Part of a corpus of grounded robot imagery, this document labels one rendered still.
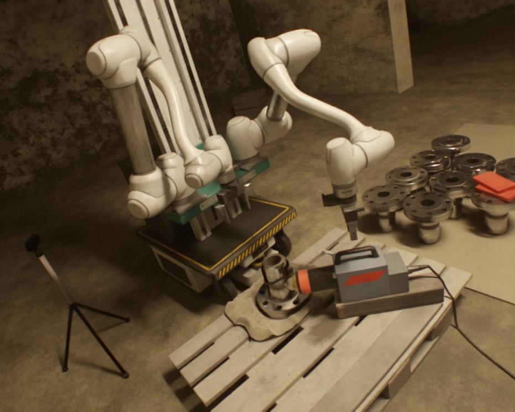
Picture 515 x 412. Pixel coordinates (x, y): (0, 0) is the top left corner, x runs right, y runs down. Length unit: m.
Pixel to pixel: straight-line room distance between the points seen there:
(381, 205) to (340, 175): 0.91
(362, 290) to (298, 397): 0.49
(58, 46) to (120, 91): 4.63
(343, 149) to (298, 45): 0.52
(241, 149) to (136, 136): 0.68
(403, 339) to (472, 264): 0.72
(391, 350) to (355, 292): 0.26
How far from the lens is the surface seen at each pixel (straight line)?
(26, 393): 2.40
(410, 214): 2.06
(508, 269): 2.11
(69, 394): 2.19
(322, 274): 1.53
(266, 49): 1.51
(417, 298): 1.65
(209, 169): 1.39
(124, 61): 1.41
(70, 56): 6.05
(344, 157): 1.25
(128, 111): 1.46
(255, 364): 1.61
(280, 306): 1.70
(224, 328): 1.77
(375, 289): 1.57
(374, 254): 1.53
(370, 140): 1.34
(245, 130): 1.94
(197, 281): 2.08
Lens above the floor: 1.37
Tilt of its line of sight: 25 degrees down
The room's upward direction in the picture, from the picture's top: 18 degrees counter-clockwise
